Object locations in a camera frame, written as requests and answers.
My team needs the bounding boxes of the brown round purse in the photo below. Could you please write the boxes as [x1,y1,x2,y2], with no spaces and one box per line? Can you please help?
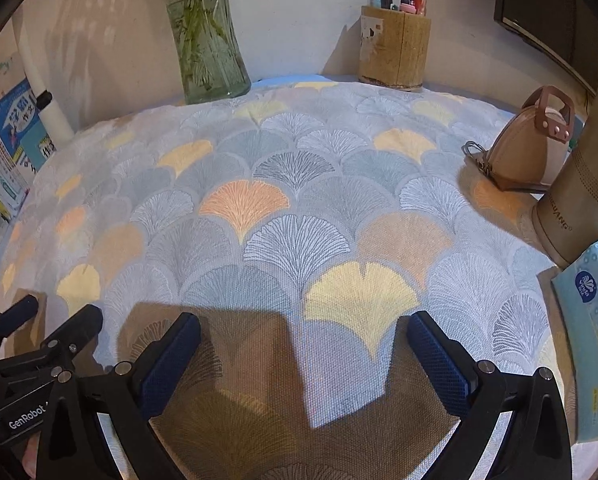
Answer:
[462,85,576,193]

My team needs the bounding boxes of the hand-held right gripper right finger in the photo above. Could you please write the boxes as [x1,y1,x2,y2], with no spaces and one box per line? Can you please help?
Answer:
[406,310,572,480]

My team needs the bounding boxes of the brown pen holder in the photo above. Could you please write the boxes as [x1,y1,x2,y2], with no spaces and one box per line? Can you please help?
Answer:
[356,5,432,92]

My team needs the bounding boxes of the green plant stems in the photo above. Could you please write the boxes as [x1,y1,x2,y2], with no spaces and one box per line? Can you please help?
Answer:
[166,0,230,86]

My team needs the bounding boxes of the beige bottle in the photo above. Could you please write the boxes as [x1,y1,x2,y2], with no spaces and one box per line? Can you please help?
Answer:
[532,55,598,268]

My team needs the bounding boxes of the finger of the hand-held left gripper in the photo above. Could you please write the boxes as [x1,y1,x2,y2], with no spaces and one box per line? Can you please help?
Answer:
[41,304,104,366]
[0,294,40,361]

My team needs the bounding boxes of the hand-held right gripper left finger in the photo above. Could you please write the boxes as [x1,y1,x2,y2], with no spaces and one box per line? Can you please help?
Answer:
[36,311,202,480]

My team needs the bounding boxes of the black television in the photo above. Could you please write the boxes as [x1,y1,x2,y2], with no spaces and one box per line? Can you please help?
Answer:
[494,0,598,98]

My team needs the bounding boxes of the light blue tissue pack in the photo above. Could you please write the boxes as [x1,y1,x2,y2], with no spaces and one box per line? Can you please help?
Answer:
[549,237,598,443]

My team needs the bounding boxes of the row of books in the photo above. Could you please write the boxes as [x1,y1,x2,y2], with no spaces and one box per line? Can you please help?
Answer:
[0,55,60,221]

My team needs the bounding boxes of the clear glass vase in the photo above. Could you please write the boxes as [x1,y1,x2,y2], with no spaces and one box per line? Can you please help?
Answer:
[164,0,252,103]

